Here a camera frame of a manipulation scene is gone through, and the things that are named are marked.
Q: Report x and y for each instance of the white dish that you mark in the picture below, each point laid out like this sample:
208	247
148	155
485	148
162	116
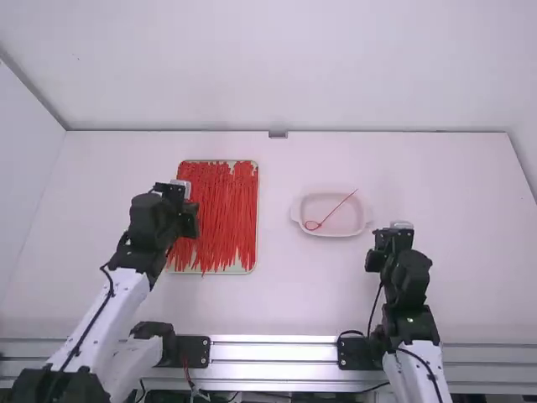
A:
335	214

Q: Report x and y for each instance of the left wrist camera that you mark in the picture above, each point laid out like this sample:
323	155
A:
184	186

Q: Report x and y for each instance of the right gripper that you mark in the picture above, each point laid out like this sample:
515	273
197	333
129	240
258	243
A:
384	243

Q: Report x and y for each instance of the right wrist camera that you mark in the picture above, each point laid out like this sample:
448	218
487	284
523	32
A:
402	225

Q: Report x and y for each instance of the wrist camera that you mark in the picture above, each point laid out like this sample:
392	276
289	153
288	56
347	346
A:
184	186
402	225

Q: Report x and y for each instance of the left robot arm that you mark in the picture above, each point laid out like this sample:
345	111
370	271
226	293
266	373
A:
121	289

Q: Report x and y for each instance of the pale tray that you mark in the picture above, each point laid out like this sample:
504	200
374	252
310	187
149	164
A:
226	272

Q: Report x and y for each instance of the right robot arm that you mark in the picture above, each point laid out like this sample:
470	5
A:
413	273

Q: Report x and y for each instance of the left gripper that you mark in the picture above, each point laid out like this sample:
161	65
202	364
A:
184	218

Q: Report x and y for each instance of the silver rails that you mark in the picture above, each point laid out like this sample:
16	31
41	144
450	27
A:
272	352

